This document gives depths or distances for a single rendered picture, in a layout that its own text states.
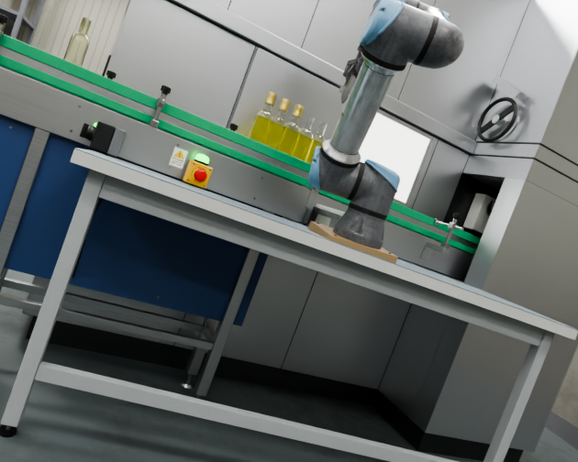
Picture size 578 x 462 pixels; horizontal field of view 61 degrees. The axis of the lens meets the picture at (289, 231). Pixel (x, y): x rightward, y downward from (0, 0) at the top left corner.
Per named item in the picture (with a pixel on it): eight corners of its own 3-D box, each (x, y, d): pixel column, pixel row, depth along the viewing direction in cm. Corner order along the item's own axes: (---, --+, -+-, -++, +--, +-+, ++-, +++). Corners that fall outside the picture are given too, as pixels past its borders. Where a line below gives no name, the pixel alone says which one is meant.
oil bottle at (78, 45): (69, 97, 167) (94, 25, 165) (71, 97, 162) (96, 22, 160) (51, 91, 164) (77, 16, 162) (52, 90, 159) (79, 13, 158)
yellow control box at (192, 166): (200, 188, 159) (208, 167, 159) (205, 191, 153) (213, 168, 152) (180, 181, 157) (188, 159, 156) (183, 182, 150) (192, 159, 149)
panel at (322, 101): (403, 206, 226) (429, 137, 224) (406, 207, 223) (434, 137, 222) (226, 132, 190) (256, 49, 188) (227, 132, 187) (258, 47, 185)
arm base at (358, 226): (390, 253, 142) (403, 221, 141) (349, 241, 135) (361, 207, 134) (362, 238, 155) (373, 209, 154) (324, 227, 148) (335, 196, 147)
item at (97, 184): (476, 530, 163) (557, 333, 160) (-6, 435, 122) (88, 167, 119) (461, 511, 172) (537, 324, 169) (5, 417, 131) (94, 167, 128)
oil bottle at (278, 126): (264, 173, 186) (283, 120, 185) (269, 174, 181) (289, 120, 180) (250, 168, 184) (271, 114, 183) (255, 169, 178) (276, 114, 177)
